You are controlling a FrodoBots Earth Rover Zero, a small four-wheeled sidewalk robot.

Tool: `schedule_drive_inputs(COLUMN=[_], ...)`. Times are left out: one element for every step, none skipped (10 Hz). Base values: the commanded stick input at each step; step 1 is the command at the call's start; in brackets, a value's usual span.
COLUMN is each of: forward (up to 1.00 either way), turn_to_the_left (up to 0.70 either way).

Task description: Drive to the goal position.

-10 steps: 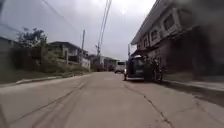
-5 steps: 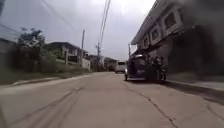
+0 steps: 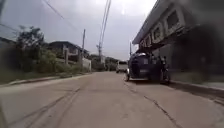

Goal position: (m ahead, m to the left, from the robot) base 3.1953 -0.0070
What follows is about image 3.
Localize grass verge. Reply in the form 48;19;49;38
0;68;84;85

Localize grey concrete road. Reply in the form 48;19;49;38
0;70;224;128

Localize green bushes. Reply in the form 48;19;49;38
0;44;84;76

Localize dark motor tricycle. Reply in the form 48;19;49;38
125;52;171;85

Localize house with dark roof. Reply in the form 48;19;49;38
48;40;90;64

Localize concrete kerb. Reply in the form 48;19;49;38
0;73;92;88

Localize tree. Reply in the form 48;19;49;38
16;25;46;51

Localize large grey building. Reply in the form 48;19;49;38
131;0;224;84

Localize pale low wall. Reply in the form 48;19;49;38
80;57;93;72

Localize overhead wires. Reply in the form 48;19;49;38
0;0;113;51

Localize white vehicle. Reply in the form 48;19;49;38
115;60;129;74

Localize utility pole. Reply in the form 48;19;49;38
96;42;103;63
80;28;87;68

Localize pavement beside building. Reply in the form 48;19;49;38
168;79;224;101

